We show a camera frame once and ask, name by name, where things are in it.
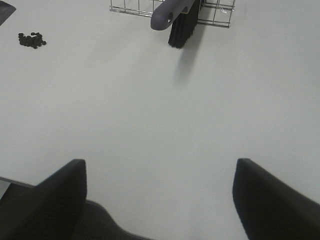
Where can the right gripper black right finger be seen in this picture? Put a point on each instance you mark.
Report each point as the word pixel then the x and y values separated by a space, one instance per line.
pixel 269 209

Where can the pile of dark coffee beans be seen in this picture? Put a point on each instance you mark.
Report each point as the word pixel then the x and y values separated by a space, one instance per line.
pixel 34 40

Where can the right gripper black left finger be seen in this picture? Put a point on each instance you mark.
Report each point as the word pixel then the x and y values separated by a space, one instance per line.
pixel 47 211

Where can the grey hand brush black bristles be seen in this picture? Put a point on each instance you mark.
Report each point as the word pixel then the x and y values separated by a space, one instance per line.
pixel 180 15

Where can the grey plastic dustpan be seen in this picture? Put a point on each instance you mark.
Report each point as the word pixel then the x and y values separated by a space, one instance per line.
pixel 6 10

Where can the chrome wire dish rack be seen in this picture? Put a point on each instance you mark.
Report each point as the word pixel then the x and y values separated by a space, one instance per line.
pixel 217 13

